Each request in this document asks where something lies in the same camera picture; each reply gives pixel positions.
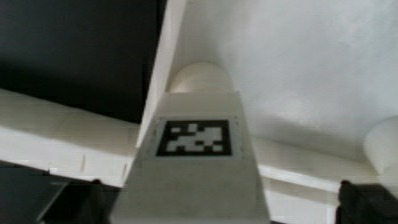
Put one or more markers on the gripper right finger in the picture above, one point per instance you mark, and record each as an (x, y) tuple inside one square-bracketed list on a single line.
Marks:
[(367, 204)]

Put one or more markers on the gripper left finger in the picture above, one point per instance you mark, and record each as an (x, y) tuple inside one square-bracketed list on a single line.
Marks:
[(81, 204)]

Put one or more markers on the white table leg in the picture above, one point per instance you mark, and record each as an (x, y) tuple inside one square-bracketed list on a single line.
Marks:
[(193, 183)]

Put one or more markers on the white square tabletop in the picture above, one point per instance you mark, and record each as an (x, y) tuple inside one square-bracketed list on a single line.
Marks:
[(307, 51)]

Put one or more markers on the white U-shaped fence wall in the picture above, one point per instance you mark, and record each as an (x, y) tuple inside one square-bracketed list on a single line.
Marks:
[(78, 145)]

